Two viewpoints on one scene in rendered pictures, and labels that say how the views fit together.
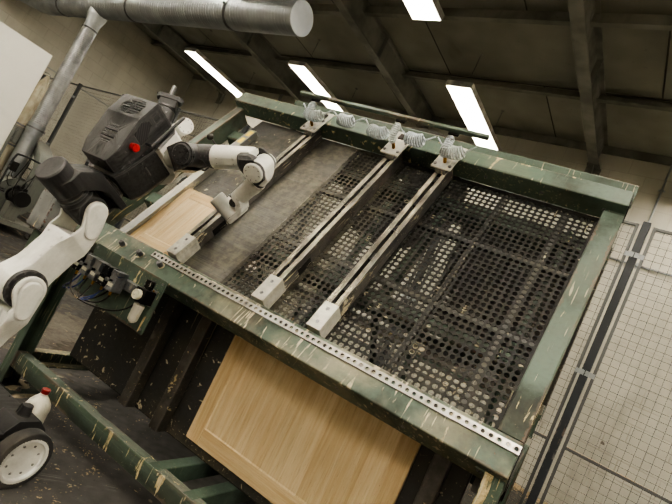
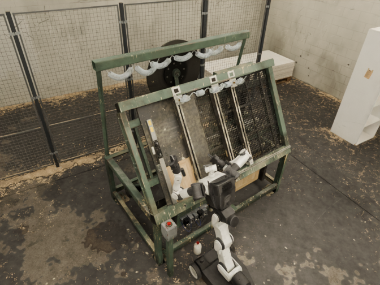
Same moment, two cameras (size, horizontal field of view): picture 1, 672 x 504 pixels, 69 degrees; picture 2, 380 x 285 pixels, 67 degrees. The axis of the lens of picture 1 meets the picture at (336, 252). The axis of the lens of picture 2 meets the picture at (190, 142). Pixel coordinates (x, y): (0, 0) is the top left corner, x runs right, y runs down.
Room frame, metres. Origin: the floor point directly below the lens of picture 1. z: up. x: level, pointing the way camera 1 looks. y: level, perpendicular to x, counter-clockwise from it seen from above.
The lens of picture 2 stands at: (1.37, 2.83, 3.28)
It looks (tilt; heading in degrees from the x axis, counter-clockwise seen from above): 36 degrees down; 294
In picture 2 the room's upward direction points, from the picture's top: 2 degrees clockwise
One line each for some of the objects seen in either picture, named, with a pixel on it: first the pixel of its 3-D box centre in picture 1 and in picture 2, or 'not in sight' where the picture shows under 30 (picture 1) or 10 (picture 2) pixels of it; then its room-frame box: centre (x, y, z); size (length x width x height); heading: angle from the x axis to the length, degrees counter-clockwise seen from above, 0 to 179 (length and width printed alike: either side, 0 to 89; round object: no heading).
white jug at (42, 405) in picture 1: (35, 411); (197, 247); (2.11, 0.84, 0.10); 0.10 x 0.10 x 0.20
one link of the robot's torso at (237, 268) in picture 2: not in sight; (229, 268); (1.65, 1.03, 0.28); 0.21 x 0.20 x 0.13; 152
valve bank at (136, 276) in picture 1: (106, 282); (198, 215); (2.13, 0.83, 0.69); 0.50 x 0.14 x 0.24; 62
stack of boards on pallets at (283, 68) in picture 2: not in sight; (245, 72); (3.06, -4.40, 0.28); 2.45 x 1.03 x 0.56; 55
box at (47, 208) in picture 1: (52, 214); (169, 229); (2.28, 1.25, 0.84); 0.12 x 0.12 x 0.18; 62
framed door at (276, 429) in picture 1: (296, 429); (237, 177); (1.96, -0.16, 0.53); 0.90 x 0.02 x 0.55; 62
